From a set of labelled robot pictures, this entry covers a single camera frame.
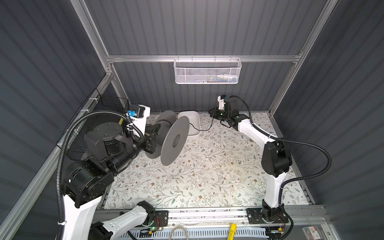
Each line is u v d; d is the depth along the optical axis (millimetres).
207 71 1236
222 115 794
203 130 756
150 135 417
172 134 456
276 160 530
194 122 1084
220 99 848
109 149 324
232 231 680
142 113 396
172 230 699
